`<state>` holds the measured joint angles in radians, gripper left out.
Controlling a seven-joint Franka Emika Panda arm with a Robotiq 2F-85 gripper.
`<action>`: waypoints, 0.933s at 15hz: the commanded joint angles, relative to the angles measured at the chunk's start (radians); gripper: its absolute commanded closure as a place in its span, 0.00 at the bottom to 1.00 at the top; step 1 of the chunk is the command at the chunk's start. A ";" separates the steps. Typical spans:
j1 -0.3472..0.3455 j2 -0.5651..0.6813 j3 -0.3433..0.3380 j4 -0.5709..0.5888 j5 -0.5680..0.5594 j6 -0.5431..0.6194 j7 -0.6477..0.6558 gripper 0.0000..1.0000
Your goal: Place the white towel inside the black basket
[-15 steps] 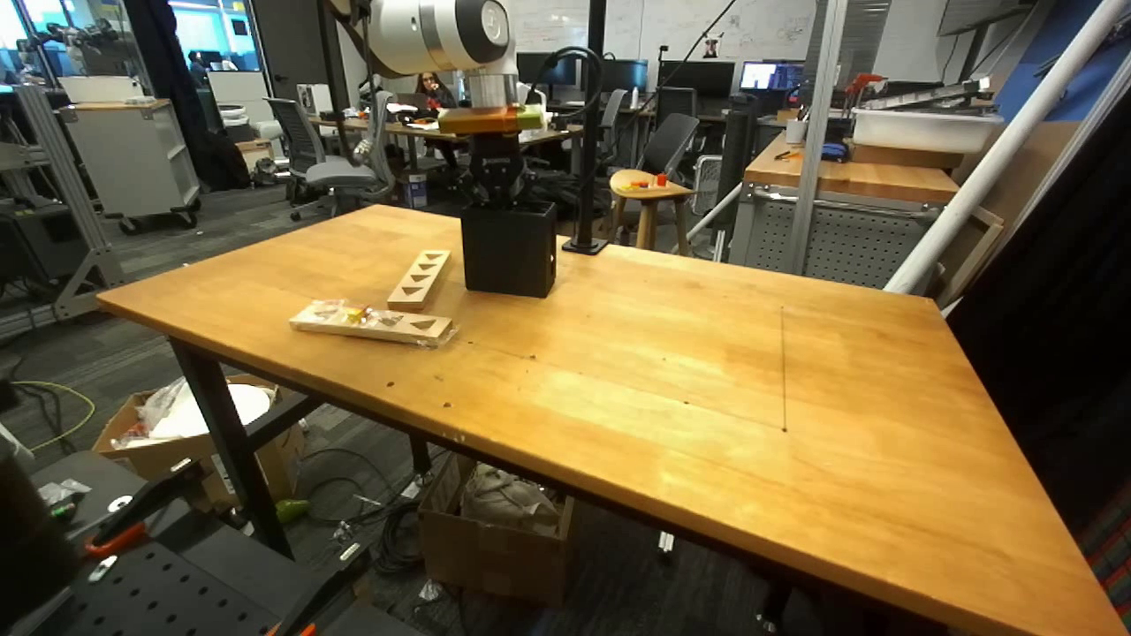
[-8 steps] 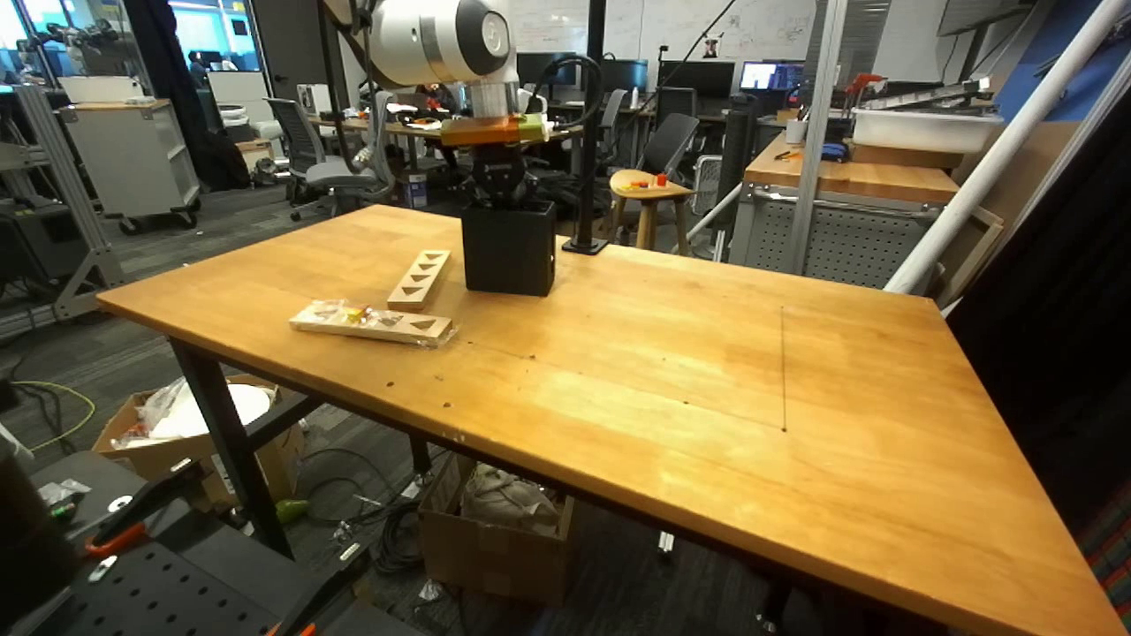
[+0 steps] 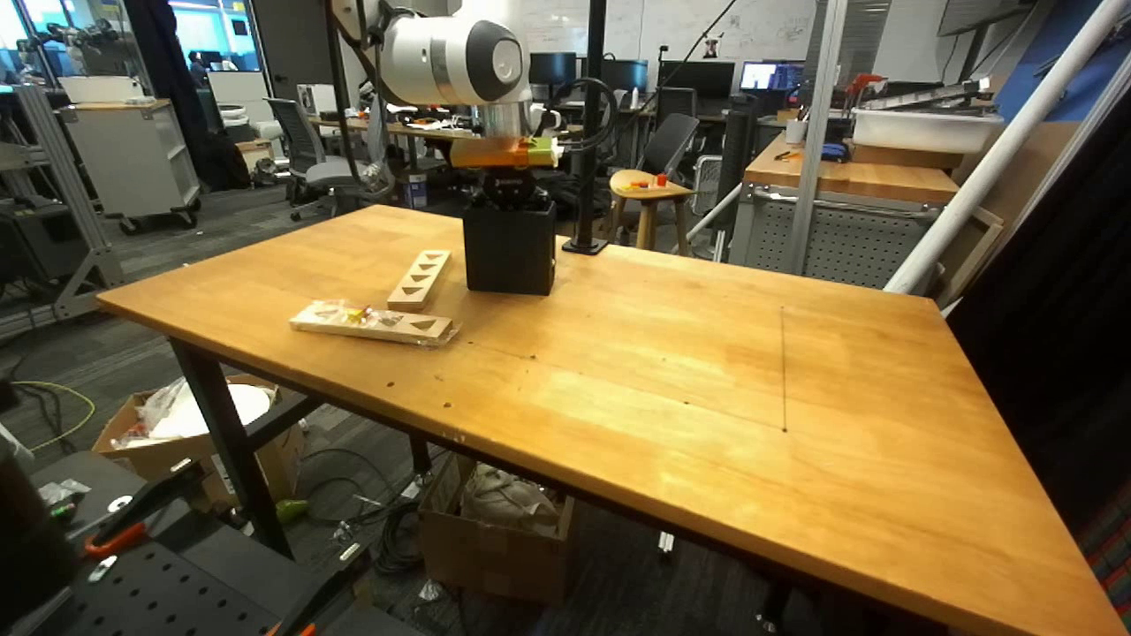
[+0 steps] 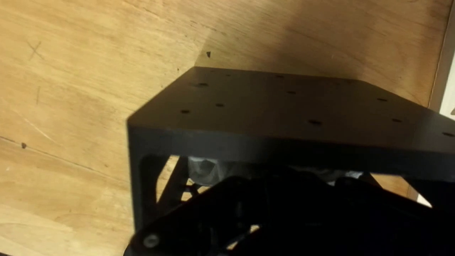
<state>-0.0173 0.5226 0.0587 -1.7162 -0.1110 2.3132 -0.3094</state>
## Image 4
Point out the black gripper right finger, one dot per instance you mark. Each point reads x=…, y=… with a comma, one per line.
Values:
x=378, y=218

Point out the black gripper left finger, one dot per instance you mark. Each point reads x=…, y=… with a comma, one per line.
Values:
x=203, y=218

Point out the white towel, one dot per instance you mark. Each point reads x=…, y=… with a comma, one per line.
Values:
x=203, y=170

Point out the black basket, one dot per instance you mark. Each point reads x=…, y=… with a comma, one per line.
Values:
x=293, y=119

